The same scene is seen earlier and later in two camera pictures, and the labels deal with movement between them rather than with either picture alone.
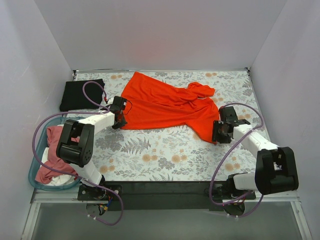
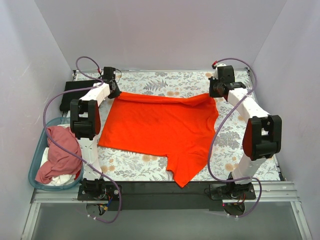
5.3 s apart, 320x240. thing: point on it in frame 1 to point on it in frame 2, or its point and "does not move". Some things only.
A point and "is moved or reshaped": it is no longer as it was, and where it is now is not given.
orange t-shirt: x=149 y=103 is moved or reshaped
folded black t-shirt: x=73 y=98 does not move
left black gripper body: x=120 y=121 to x=114 y=90
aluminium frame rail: x=70 y=196 does not move
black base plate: x=163 y=196 does not move
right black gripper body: x=216 y=132 to x=213 y=89
